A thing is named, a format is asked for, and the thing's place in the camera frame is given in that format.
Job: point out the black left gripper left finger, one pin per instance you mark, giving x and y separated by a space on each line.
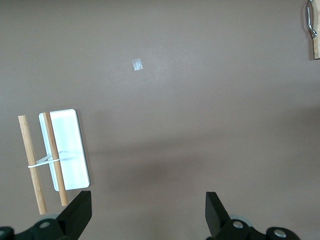
75 217

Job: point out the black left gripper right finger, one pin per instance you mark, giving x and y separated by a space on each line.
216 215

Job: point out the wooden rack rod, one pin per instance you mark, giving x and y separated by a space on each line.
55 160
31 155

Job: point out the white rack base tray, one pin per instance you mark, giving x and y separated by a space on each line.
70 140

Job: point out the clear tape piece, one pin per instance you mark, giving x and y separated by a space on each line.
137 64

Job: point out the wooden cutting board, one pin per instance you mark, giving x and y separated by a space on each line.
317 50

